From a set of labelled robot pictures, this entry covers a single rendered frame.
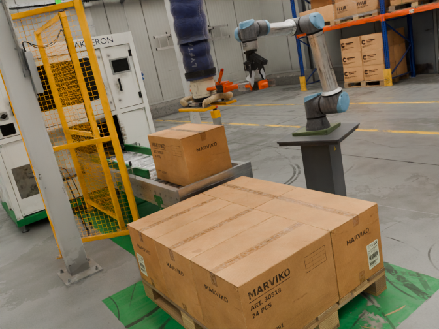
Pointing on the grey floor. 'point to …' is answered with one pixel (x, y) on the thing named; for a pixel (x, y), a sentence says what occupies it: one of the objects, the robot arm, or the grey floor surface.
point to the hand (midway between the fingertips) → (259, 83)
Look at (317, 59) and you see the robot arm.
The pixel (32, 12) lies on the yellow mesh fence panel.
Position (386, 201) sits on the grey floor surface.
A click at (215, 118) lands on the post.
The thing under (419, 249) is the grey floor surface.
